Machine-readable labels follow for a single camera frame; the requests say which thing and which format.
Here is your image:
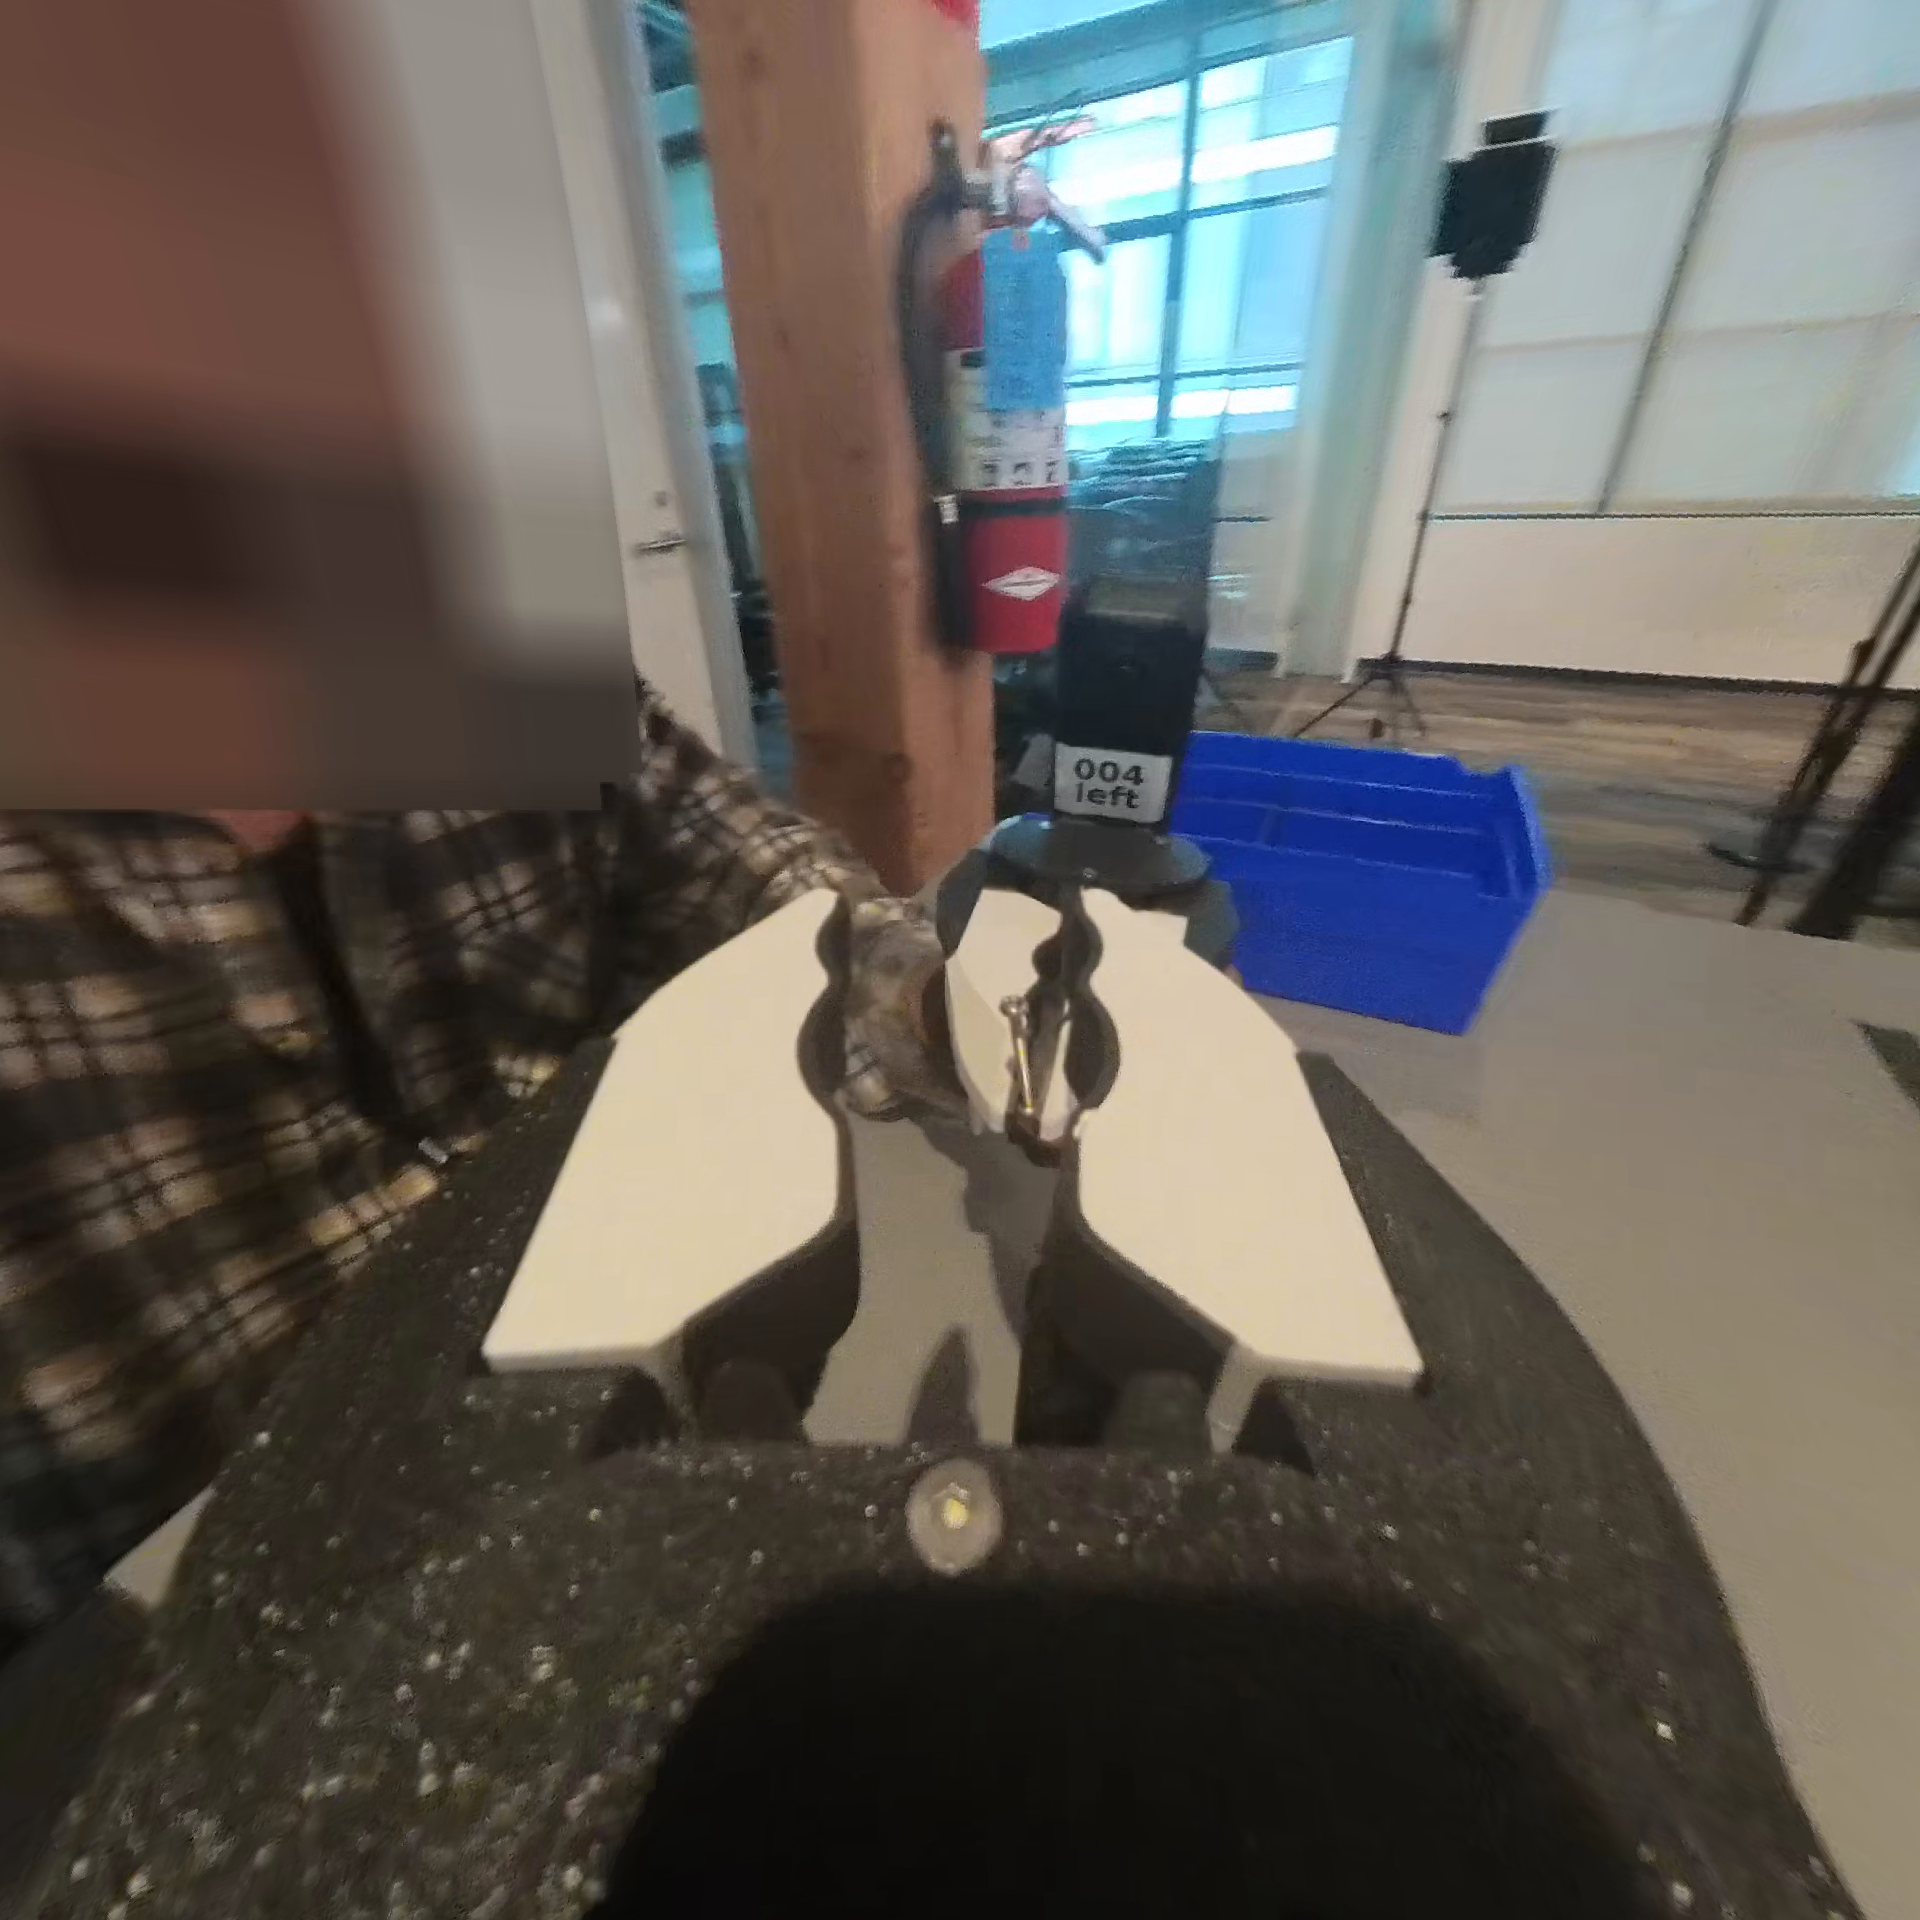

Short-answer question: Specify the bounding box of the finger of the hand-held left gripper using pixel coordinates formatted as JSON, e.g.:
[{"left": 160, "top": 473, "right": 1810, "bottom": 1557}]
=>
[{"left": 941, "top": 882, "right": 1079, "bottom": 1139}]

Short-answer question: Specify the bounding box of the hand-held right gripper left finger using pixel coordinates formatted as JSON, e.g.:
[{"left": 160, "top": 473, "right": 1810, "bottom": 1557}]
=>
[{"left": 483, "top": 886, "right": 865, "bottom": 1373}]

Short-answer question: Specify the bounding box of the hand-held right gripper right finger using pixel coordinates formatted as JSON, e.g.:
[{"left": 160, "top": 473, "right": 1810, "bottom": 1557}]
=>
[{"left": 1042, "top": 885, "right": 1427, "bottom": 1451}]

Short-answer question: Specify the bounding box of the silver bolt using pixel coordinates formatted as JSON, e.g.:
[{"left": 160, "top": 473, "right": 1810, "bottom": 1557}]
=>
[{"left": 996, "top": 993, "right": 1059, "bottom": 1150}]

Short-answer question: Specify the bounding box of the person's left forearm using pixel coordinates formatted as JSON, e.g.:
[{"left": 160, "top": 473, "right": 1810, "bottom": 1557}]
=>
[{"left": 810, "top": 885, "right": 969, "bottom": 1126}]

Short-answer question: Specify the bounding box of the red fire extinguisher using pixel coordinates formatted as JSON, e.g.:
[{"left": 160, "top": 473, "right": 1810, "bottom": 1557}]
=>
[{"left": 897, "top": 117, "right": 1114, "bottom": 653}]

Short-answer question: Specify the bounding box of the blue plastic bin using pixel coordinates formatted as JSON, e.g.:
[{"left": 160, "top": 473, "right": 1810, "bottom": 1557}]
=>
[{"left": 1169, "top": 726, "right": 1549, "bottom": 1038}]

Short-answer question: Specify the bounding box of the blue paper tag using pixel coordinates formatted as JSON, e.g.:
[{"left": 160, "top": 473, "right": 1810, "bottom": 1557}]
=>
[{"left": 983, "top": 231, "right": 1068, "bottom": 413}]

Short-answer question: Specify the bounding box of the black light panel stand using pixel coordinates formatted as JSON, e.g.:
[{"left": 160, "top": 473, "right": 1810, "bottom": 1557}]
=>
[{"left": 1293, "top": 107, "right": 1562, "bottom": 741}]

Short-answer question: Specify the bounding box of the black tripod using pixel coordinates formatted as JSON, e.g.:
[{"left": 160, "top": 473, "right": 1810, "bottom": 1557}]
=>
[{"left": 1709, "top": 532, "right": 1920, "bottom": 940}]

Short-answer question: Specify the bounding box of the wooden post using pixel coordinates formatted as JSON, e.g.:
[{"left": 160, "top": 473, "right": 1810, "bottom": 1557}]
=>
[{"left": 690, "top": 0, "right": 1000, "bottom": 894}]

